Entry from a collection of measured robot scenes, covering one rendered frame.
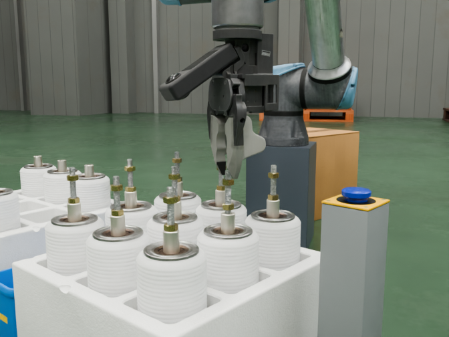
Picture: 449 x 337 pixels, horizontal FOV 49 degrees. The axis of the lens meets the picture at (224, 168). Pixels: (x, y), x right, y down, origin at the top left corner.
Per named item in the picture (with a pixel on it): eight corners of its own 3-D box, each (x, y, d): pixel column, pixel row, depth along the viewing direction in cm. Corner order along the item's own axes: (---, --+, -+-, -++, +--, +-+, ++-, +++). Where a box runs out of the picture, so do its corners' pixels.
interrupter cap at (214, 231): (193, 235, 75) (193, 231, 75) (223, 224, 81) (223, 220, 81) (232, 245, 70) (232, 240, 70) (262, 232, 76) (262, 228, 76)
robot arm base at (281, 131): (263, 140, 155) (263, 108, 154) (311, 142, 151) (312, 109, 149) (252, 146, 141) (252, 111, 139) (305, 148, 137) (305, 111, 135)
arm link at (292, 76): (270, 109, 152) (270, 64, 150) (313, 109, 147) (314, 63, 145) (257, 110, 141) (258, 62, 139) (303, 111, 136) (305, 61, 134)
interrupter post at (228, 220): (216, 234, 75) (216, 213, 75) (226, 230, 77) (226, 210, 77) (229, 237, 74) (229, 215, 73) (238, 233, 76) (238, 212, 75)
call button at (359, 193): (349, 198, 72) (349, 185, 71) (375, 203, 69) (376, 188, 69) (335, 204, 69) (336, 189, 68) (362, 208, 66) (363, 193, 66)
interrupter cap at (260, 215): (303, 217, 85) (303, 214, 84) (277, 227, 79) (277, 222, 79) (268, 210, 90) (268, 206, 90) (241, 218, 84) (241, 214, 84)
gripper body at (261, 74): (279, 115, 72) (281, 30, 70) (228, 117, 68) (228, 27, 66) (252, 112, 79) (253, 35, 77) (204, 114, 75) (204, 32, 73)
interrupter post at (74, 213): (65, 224, 81) (64, 204, 80) (69, 220, 83) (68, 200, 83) (79, 223, 81) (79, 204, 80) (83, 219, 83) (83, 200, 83)
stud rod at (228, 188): (227, 220, 75) (227, 171, 73) (223, 218, 75) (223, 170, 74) (232, 219, 75) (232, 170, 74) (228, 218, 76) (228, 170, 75)
